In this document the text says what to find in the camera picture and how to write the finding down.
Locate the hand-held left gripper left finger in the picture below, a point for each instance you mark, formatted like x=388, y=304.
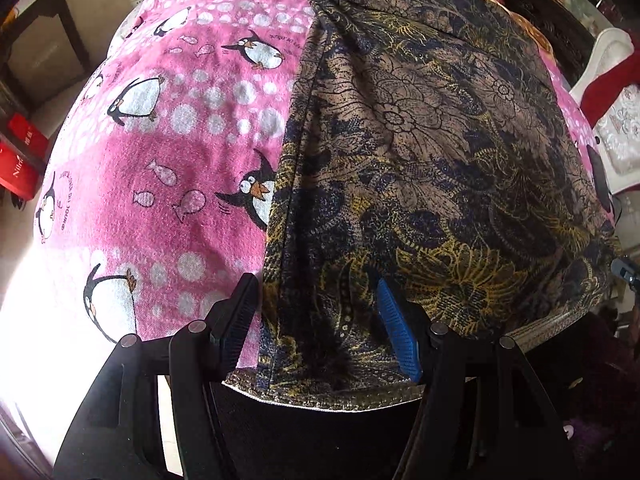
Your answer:
x=235, y=320

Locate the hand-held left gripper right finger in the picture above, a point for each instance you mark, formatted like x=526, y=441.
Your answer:
x=400, y=335

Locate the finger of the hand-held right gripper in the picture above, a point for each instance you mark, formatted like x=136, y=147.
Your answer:
x=625, y=271

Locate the dark floral patterned garment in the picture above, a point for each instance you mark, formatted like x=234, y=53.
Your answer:
x=425, y=135

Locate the person's dark clothing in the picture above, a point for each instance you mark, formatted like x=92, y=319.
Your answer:
x=310, y=440

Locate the white embroidered cushion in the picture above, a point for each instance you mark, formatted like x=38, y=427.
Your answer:
x=620, y=132

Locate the red cloth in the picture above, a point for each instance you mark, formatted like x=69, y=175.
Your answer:
x=607, y=85

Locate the pink penguin blanket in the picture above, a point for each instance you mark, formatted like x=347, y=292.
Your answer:
x=165, y=125

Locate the white chair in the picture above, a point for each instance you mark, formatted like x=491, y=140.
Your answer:
x=612, y=42

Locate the red gift bag white lettering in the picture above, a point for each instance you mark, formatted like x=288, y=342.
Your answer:
x=17, y=172

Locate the red gift bag gold lettering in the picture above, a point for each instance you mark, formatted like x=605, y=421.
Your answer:
x=27, y=135

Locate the dark wooden table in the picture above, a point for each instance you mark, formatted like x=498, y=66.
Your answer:
x=65, y=10

